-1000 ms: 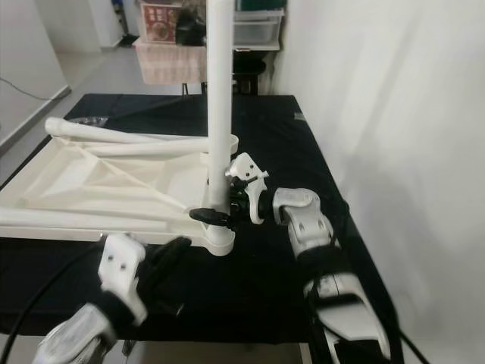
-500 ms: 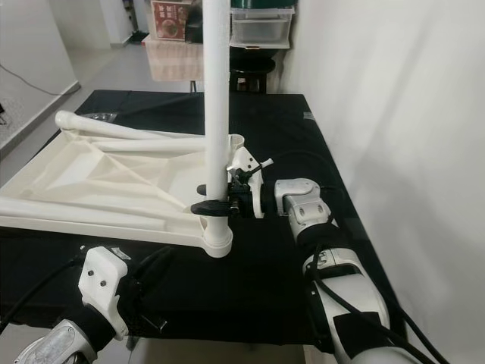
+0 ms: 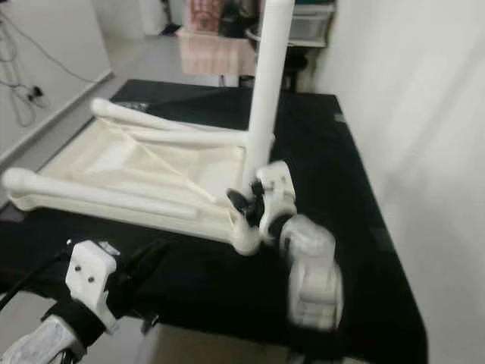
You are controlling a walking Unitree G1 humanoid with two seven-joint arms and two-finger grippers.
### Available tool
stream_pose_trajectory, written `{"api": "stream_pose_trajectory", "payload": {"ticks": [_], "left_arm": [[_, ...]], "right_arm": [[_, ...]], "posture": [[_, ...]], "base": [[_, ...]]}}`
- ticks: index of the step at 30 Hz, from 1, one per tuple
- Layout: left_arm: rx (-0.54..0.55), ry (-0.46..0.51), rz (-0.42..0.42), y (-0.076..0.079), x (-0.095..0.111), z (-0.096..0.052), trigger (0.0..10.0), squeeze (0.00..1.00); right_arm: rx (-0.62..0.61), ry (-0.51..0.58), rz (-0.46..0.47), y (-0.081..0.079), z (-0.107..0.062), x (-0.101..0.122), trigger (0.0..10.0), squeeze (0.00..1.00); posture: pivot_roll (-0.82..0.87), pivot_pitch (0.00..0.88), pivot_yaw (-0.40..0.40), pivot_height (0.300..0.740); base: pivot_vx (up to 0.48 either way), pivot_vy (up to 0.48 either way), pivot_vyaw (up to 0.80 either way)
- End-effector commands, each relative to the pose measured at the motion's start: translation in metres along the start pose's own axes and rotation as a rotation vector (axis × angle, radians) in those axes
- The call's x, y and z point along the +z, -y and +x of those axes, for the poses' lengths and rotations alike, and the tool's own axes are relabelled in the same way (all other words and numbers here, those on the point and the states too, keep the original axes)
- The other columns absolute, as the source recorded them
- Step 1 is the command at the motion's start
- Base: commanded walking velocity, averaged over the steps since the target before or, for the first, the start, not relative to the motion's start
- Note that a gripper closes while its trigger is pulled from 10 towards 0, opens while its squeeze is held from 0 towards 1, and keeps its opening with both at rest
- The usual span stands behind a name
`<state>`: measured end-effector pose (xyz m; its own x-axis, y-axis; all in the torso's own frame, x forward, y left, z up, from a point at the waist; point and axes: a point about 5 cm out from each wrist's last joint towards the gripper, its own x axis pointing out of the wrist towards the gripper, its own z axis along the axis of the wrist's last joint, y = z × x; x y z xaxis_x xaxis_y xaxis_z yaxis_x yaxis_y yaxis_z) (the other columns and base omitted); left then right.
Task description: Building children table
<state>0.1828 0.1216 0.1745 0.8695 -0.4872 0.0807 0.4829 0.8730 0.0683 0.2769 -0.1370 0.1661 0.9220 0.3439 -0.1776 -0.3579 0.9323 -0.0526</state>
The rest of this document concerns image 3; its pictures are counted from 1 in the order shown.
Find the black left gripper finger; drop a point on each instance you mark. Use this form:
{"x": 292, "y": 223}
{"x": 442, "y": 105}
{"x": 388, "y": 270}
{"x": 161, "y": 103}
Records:
{"x": 145, "y": 252}

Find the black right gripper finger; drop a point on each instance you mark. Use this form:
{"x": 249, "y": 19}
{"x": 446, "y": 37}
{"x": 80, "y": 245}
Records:
{"x": 238, "y": 202}

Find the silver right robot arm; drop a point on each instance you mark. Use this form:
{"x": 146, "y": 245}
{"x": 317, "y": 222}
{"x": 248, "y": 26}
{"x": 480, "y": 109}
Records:
{"x": 314, "y": 273}

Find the white plastic table top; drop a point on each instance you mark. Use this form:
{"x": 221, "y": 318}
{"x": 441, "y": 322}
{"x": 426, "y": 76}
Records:
{"x": 121, "y": 163}

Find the black tablecloth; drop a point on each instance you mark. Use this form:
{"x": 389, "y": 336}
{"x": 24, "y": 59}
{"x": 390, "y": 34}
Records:
{"x": 235, "y": 303}

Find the beige towel table cover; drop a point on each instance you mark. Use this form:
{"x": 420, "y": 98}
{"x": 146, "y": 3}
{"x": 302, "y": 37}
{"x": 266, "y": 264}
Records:
{"x": 212, "y": 54}

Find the black wok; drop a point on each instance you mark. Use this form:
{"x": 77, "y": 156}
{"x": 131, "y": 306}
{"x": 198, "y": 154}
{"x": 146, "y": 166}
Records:
{"x": 303, "y": 53}

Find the black bag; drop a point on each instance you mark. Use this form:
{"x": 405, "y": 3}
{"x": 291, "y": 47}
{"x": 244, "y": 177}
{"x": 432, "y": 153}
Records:
{"x": 239, "y": 19}

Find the red food menu poster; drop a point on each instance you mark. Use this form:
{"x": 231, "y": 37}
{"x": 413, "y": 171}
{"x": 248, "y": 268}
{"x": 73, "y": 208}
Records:
{"x": 204, "y": 17}

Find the clear plastic storage box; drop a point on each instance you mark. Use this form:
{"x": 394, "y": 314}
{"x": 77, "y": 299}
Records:
{"x": 314, "y": 24}

